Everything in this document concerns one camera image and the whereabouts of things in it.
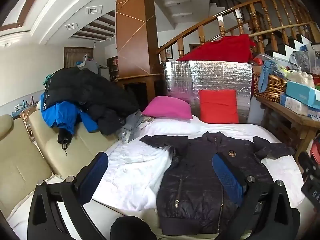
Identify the beige sofa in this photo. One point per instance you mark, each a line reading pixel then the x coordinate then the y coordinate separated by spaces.
pixel 22 160

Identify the wooden side table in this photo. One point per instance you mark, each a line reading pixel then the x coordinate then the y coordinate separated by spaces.
pixel 287 120

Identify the cream plush toy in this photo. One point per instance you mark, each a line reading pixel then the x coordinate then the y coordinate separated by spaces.
pixel 301 78

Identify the framed wall picture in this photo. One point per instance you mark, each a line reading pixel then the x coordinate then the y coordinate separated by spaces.
pixel 168 53

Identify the white textured blanket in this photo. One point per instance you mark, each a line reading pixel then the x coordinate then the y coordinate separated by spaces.
pixel 135 170

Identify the red cloth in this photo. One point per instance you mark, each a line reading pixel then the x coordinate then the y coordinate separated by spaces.
pixel 220 48

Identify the wooden door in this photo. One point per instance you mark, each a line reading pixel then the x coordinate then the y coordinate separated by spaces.
pixel 72 56

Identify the silver foil board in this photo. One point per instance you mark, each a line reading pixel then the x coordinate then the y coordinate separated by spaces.
pixel 215 76

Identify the square ceiling light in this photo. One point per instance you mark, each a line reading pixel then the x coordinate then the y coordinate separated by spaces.
pixel 93 10
pixel 71 26

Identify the wooden column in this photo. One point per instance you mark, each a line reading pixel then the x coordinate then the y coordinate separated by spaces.
pixel 133 30

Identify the white tissue pack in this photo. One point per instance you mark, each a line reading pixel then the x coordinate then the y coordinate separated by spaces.
pixel 297 105

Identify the green cloth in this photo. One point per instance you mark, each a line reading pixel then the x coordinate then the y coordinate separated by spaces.
pixel 47 78

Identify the dark navy puffer jacket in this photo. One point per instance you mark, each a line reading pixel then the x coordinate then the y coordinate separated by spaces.
pixel 197 177

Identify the wicker basket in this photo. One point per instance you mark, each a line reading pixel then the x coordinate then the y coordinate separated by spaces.
pixel 271 88

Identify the light blue box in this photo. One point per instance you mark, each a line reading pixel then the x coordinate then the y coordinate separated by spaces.
pixel 301 92

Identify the blue jacket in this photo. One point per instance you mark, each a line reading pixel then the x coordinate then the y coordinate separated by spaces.
pixel 62 116

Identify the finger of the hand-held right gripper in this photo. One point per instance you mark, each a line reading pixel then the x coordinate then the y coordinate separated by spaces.
pixel 308 166

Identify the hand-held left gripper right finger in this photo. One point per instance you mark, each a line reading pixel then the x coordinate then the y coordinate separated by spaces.
pixel 228 175

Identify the red pillow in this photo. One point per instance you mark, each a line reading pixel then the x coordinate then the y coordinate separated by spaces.
pixel 219 106

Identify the blue cloth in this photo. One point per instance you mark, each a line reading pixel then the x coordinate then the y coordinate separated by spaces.
pixel 265 75

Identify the pink pillow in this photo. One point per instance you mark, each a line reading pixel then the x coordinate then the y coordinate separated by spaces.
pixel 167 108

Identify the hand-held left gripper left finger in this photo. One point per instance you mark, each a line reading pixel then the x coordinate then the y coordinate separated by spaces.
pixel 97 166

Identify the grey refrigerator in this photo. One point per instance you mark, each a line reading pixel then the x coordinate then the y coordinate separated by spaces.
pixel 96 70

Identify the grey clothes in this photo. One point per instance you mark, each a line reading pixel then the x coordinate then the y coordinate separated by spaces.
pixel 131 127

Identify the wooden stair railing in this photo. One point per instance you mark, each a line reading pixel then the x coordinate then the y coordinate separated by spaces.
pixel 266 10

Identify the pile of black coats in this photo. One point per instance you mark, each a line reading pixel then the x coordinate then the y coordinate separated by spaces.
pixel 82 87

